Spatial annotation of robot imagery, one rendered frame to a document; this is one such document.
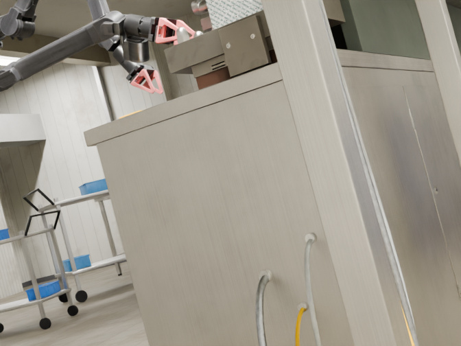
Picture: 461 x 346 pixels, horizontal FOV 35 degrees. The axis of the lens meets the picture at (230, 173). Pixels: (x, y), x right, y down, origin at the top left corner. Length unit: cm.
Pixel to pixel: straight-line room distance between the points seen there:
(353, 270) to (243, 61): 77
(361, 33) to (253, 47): 31
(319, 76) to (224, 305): 84
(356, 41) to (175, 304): 76
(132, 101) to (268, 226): 1053
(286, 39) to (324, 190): 21
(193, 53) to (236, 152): 27
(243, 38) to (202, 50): 12
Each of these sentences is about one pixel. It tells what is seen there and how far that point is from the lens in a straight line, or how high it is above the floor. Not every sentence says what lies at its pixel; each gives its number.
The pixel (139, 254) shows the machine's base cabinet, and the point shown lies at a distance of 180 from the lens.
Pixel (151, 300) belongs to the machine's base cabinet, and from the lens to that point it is 181.
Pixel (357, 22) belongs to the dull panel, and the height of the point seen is 97.
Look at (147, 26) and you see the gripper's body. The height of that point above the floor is 115.
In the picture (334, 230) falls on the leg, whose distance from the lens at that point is 99.
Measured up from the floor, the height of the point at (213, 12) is 112.
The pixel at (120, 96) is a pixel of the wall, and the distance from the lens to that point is 1220.
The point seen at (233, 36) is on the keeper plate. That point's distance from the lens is 167.
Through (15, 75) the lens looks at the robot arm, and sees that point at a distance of 224.
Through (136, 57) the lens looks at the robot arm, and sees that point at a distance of 207.
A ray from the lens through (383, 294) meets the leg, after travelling 99.
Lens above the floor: 66
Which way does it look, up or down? 1 degrees up
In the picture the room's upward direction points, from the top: 15 degrees counter-clockwise
